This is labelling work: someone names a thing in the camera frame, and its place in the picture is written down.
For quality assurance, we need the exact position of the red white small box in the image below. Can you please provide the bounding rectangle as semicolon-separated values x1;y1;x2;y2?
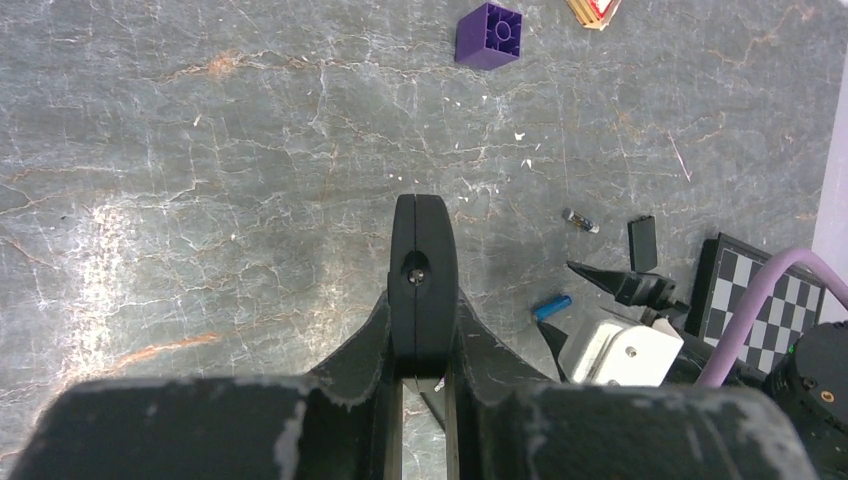
566;0;621;31

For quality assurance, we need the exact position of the checkerboard calibration board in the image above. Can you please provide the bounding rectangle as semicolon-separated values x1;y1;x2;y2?
685;231;829;379

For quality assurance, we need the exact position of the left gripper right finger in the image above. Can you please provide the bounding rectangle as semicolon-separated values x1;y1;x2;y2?
445;298;817;479

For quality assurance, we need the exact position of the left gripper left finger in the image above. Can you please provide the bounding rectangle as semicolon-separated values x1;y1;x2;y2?
11;297;402;479

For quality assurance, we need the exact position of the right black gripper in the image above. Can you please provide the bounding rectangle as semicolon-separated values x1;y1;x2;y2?
536;261;690;367

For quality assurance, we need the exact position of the black remote control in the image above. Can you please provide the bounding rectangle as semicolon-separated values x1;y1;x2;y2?
387;194;459;382

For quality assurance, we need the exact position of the purple toy block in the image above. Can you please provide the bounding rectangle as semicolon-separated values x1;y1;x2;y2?
454;2;523;71

